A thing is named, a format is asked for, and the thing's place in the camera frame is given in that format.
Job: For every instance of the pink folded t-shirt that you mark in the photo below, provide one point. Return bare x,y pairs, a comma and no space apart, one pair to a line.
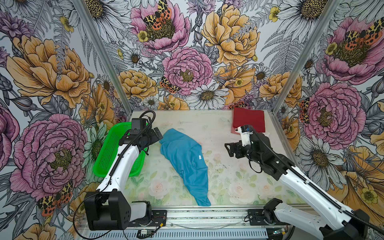
234,131

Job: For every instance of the green plastic basket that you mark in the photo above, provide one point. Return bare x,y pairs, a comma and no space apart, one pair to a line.
109,152

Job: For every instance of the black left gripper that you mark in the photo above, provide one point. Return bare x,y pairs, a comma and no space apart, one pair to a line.
151,132

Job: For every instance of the blue t-shirt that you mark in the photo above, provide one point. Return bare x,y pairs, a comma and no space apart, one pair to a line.
185,155

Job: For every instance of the aluminium right corner post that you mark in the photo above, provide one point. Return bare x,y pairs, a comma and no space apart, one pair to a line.
305,53

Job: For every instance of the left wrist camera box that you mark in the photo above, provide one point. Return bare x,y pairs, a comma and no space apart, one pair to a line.
138,124

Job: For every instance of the aluminium front base frame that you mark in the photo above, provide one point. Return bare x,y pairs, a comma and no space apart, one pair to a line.
213,223

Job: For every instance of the aluminium left corner post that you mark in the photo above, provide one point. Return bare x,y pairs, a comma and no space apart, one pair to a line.
94,36

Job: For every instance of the dark red folded t-shirt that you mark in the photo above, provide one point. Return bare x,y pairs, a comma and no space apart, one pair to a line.
255,118

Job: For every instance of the aluminium corner post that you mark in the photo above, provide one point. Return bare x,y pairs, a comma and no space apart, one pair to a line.
94,36
305,53

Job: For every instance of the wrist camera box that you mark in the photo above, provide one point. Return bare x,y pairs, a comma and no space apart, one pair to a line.
245,133
138,124

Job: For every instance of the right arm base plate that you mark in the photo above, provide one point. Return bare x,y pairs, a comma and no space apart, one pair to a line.
261,217

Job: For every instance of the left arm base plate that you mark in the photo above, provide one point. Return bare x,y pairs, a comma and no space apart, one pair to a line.
157,218

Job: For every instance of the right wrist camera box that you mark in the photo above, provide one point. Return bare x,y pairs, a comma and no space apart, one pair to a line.
245,133

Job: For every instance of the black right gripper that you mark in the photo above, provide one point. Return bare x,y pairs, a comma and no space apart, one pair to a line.
230,152

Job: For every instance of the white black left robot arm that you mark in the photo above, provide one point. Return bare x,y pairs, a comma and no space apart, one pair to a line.
107,208

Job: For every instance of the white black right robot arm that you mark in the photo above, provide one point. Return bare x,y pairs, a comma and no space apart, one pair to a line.
332,221

